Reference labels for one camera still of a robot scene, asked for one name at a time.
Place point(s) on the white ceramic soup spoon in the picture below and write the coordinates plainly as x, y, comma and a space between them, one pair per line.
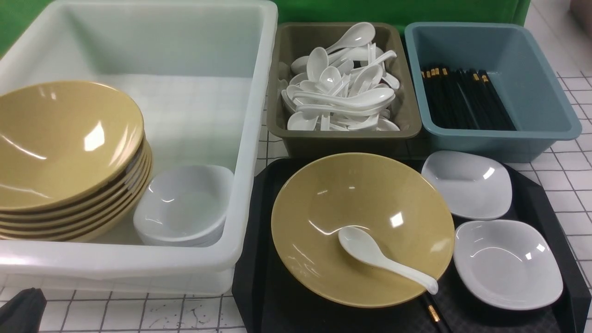
360, 245

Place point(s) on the yellow noodle bowl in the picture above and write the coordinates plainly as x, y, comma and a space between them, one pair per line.
389, 200

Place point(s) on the black chopstick gold band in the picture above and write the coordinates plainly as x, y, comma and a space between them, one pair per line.
435, 313

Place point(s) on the stack of white dishes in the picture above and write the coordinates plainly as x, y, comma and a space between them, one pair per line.
184, 206

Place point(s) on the bundle of black chopsticks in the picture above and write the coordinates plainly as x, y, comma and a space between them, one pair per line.
464, 99

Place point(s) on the pile of white spoons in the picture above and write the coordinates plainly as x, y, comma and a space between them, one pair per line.
342, 87

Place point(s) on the stack of yellow bowls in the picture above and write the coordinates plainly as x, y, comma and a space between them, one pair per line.
74, 161

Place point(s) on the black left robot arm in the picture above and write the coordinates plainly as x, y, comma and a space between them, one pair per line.
23, 313

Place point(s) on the olive-brown spoon bin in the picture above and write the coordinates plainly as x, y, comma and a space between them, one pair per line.
294, 40

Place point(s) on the blue chopstick bin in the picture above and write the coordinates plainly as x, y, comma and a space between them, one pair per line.
520, 74

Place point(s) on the white square dish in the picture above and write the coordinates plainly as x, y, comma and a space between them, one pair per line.
474, 187
507, 264

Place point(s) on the large white plastic tub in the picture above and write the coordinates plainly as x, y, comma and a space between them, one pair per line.
199, 71

